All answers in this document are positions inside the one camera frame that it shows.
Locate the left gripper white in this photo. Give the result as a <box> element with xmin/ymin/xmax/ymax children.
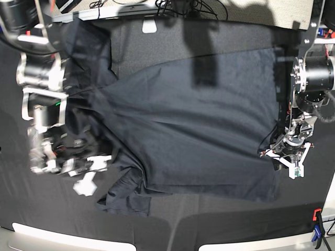
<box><xmin>259</xmin><ymin>136</ymin><xmax>314</xmax><ymax>173</ymax></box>

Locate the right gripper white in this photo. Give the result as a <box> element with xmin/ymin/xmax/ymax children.
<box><xmin>29</xmin><ymin>135</ymin><xmax>113</xmax><ymax>177</ymax></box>

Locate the black t-shirt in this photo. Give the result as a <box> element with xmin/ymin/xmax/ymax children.
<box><xmin>61</xmin><ymin>20</ymin><xmax>284</xmax><ymax>216</ymax></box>

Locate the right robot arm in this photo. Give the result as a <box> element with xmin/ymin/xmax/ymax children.
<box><xmin>1</xmin><ymin>1</ymin><xmax>117</xmax><ymax>179</ymax></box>

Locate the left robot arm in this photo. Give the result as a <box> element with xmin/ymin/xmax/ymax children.
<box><xmin>259</xmin><ymin>1</ymin><xmax>334</xmax><ymax>179</ymax></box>

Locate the orange blue clamp bottom right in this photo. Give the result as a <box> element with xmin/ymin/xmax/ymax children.
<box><xmin>311</xmin><ymin>208</ymin><xmax>332</xmax><ymax>251</ymax></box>

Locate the white tab on table edge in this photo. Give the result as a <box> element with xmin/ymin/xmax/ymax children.
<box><xmin>142</xmin><ymin>16</ymin><xmax>158</xmax><ymax>34</ymax></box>

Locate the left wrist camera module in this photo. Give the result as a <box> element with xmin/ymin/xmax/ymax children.
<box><xmin>288</xmin><ymin>166</ymin><xmax>305</xmax><ymax>179</ymax></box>

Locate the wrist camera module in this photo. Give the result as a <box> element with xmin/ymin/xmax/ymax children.
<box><xmin>288</xmin><ymin>166</ymin><xmax>305</xmax><ymax>179</ymax></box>
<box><xmin>73</xmin><ymin>179</ymin><xmax>97</xmax><ymax>197</ymax></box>

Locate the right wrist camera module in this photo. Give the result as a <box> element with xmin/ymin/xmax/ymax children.
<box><xmin>73</xmin><ymin>179</ymin><xmax>97</xmax><ymax>197</ymax></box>

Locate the aluminium frame rail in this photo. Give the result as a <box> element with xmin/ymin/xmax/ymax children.
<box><xmin>52</xmin><ymin>4</ymin><xmax>157</xmax><ymax>22</ymax></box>

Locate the black cable bundle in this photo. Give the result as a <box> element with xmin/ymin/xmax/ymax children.
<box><xmin>154</xmin><ymin>0</ymin><xmax>228</xmax><ymax>20</ymax></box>

